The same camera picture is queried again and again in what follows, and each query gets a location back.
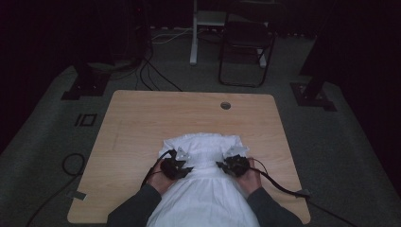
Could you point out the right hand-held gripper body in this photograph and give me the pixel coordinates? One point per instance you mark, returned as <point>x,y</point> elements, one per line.
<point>239,165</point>

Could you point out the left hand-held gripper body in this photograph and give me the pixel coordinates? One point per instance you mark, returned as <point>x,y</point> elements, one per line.
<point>170,168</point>

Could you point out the white skirt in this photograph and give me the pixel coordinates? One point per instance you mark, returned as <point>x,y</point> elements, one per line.
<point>205,195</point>

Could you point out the person's left hand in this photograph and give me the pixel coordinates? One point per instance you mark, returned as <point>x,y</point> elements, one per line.
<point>159,181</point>

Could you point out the person's right hand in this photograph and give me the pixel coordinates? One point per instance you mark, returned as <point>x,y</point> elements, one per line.
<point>250,181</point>

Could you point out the black stand with flat base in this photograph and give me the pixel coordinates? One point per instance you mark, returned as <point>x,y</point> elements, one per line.
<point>312,94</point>
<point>86,85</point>

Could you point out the black folding chair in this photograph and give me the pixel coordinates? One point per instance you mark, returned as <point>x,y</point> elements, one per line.
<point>246,38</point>

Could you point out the dark equipment cabinet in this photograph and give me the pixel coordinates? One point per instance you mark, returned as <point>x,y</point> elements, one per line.
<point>132,28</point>

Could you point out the white desk frame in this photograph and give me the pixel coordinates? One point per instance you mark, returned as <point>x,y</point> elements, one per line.
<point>194,41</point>

